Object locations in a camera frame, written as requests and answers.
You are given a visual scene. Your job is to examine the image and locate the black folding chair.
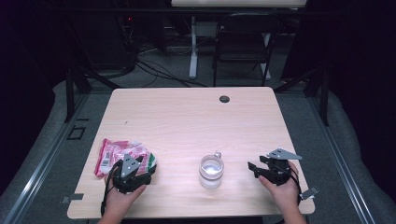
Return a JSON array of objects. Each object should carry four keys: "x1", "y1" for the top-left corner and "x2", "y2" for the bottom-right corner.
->
[{"x1": 212, "y1": 12, "x2": 283, "y2": 88}]

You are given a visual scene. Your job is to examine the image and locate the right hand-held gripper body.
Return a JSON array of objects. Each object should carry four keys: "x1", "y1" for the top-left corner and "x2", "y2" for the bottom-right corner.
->
[{"x1": 259, "y1": 147, "x2": 304, "y2": 187}]

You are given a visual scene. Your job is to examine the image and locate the pink and clear plastic packet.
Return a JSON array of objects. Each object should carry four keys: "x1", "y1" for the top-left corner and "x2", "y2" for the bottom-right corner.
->
[{"x1": 93, "y1": 138, "x2": 158, "y2": 179}]

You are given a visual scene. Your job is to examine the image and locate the glass jar with hinged lid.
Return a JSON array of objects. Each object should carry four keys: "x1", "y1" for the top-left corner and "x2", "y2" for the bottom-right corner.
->
[{"x1": 198, "y1": 150, "x2": 225, "y2": 190}]

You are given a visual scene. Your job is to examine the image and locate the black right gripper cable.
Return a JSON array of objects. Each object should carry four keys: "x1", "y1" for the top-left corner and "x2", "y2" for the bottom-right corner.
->
[{"x1": 288, "y1": 169, "x2": 304, "y2": 207}]

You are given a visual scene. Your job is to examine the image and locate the black floor cables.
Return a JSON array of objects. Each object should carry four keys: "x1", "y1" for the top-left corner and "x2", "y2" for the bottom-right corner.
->
[{"x1": 134, "y1": 58, "x2": 208, "y2": 89}]

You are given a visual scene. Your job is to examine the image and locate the person's right hand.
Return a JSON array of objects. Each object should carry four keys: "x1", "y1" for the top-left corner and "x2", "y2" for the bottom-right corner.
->
[{"x1": 257, "y1": 161, "x2": 302, "y2": 217}]

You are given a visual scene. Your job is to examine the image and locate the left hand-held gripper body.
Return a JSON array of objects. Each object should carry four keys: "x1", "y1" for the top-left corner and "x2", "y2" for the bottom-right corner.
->
[{"x1": 111, "y1": 152, "x2": 149, "y2": 195}]

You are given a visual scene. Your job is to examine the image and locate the white desk with white legs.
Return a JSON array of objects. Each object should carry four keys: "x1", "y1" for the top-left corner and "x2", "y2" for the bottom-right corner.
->
[{"x1": 170, "y1": 0, "x2": 308, "y2": 81}]

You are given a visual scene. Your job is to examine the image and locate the black metal stand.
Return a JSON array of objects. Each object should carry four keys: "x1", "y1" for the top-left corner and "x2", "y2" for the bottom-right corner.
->
[
  {"x1": 274, "y1": 66, "x2": 331, "y2": 127},
  {"x1": 64, "y1": 65, "x2": 123, "y2": 124}
]

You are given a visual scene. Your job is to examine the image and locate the aluminium floor rail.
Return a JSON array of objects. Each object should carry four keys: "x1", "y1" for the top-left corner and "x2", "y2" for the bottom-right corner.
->
[
  {"x1": 2, "y1": 92, "x2": 91, "y2": 224},
  {"x1": 306, "y1": 92, "x2": 378, "y2": 224}
]

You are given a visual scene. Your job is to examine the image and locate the grey tape strip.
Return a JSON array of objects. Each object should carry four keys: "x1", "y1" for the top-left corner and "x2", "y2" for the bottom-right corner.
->
[
  {"x1": 61, "y1": 192, "x2": 85, "y2": 204},
  {"x1": 300, "y1": 186, "x2": 320, "y2": 201}
]

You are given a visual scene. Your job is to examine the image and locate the person's left hand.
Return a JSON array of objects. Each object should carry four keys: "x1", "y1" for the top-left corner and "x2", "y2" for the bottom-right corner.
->
[{"x1": 104, "y1": 174, "x2": 148, "y2": 216}]

